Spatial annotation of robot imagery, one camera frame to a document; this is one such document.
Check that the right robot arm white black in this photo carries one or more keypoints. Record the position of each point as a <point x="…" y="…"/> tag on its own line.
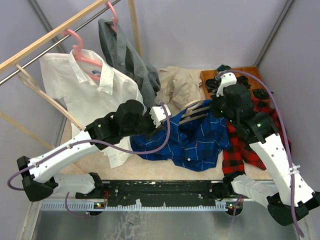
<point x="291" y="198"/>

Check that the blue plaid shirt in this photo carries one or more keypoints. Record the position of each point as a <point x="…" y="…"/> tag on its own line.
<point x="194" y="145"/>

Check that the dark rolled cloth right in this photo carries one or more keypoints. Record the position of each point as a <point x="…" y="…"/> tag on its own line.
<point x="260" y="93"/>

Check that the beige hanger back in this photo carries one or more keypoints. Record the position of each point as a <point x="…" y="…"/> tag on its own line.
<point x="32" y="84"/>

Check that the beige shirt on table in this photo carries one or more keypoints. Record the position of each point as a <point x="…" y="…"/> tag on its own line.
<point x="179" y="86"/>

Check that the black rolled cloth left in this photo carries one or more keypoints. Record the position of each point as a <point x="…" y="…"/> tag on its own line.
<point x="212" y="84"/>

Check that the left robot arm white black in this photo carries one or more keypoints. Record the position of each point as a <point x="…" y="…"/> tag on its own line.
<point x="41" y="175"/>

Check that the white shirt on hanger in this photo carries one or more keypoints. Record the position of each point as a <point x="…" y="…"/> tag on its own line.
<point x="88" y="91"/>

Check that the pink hanger under white shirt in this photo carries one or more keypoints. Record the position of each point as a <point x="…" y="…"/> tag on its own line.
<point x="82" y="55"/>

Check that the green blue rolled cloth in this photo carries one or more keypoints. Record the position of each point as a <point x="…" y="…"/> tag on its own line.
<point x="223" y="67"/>

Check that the wooden clothes rack frame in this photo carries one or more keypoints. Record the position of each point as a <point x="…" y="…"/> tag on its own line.
<point x="138" y="47"/>

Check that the beige hanger front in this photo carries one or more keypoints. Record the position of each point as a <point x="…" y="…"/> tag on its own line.
<point x="193" y="111"/>

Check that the beige hanger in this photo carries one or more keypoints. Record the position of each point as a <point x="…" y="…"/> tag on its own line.
<point x="193" y="111"/>
<point x="32" y="84"/>

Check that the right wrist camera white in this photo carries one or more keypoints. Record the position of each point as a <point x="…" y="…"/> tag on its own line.
<point x="227" y="79"/>

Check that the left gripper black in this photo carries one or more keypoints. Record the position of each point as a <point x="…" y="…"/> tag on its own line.
<point x="153" y="128"/>

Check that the red black plaid shirt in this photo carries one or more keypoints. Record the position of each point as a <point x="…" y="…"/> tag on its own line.
<point x="240" y="153"/>

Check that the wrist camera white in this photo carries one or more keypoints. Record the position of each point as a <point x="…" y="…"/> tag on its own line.
<point x="157" y="115"/>
<point x="227" y="79"/>

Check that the pink hanger under grey shirt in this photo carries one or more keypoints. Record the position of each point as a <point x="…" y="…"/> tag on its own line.
<point x="113" y="15"/>

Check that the aluminium rail with cable duct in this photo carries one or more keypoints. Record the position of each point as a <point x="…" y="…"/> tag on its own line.
<point x="263" y="194"/>

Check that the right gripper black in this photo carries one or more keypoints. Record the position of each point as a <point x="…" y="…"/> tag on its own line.
<point x="215" y="99"/>

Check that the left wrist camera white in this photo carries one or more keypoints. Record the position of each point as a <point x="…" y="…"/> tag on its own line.
<point x="157" y="115"/>

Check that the metal hanging rod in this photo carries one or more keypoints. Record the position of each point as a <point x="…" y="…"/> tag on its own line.
<point x="62" y="37"/>

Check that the grey shirt on hanger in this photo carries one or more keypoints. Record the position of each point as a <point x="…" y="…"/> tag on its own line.
<point x="120" y="54"/>

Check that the black rolled cloth middle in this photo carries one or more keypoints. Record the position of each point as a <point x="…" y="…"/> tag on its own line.
<point x="243" y="80"/>

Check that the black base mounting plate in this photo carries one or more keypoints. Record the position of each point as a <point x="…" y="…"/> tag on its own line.
<point x="158" y="193"/>

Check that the black rolled cloth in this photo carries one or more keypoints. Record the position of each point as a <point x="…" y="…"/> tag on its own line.
<point x="243" y="80"/>
<point x="212" y="84"/>

